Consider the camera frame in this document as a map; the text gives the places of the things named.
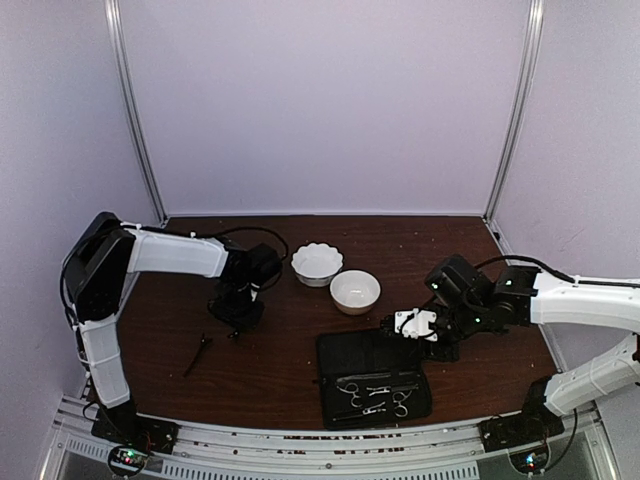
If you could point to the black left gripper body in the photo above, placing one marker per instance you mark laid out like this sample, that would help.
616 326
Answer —
233 305

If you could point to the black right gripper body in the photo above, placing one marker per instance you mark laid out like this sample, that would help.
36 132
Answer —
463 321

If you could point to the silver thinning scissors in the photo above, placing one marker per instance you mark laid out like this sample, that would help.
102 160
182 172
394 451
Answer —
389 398

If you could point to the black zip tool case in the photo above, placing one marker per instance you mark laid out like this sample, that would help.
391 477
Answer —
371 359

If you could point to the silver pointed scissors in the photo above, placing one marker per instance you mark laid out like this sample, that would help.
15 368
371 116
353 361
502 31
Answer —
351 389

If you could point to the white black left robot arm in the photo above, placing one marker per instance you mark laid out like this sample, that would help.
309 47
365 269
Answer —
93 286

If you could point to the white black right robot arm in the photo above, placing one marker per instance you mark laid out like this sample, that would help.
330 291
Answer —
529 292

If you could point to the white scalloped bowl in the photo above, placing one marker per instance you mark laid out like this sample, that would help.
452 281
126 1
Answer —
316 264

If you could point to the white round bowl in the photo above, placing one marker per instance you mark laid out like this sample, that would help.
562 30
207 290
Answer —
354 292

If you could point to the aluminium front rail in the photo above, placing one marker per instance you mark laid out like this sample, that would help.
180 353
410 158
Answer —
451 450

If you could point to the aluminium right corner post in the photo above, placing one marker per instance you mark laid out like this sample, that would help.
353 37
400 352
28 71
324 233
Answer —
528 64

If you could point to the aluminium corner post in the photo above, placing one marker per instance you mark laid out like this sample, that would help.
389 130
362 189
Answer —
118 42
528 64

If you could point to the aluminium left corner post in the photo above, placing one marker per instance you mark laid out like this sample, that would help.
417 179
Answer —
118 42

